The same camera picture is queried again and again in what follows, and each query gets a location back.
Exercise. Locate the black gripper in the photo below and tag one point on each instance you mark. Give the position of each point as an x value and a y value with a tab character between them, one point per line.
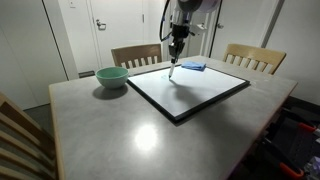
180	35

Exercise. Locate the white marker with green cap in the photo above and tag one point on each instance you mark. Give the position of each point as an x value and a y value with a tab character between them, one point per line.
171	71

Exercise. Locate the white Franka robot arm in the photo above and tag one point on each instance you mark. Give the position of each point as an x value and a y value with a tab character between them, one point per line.
200	5

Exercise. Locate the black framed whiteboard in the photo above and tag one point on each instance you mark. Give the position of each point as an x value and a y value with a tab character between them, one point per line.
186	88

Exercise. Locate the mint green bowl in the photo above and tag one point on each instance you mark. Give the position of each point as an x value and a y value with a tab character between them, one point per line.
111	78

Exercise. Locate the folded blue cloth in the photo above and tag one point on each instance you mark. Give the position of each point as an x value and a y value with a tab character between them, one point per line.
193	65

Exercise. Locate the dark brown wooden chair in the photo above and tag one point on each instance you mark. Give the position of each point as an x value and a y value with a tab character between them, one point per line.
133	51

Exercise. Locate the round silver door knob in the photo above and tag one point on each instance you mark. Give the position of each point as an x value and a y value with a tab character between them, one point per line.
220	25

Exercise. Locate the white door with round knob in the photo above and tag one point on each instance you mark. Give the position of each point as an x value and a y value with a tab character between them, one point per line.
243	26

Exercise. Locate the light wooden slatted chair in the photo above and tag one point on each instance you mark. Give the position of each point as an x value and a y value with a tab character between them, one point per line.
253	51
20	133

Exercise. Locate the small white wall switch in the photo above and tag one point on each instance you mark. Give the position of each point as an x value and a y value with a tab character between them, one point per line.
72	3

